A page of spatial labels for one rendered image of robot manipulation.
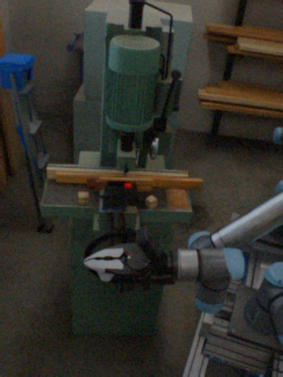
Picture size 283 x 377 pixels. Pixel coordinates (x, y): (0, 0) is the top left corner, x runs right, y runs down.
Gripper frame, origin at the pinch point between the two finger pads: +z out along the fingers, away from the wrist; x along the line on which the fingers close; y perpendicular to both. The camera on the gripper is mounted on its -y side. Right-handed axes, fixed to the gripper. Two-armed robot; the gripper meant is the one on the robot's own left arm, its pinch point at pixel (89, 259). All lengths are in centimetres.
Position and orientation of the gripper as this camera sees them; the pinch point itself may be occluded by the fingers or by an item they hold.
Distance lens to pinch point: 90.3
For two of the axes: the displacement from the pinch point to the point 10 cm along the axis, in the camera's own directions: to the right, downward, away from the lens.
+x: -0.3, -6.3, 7.8
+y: -0.2, 7.8, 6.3
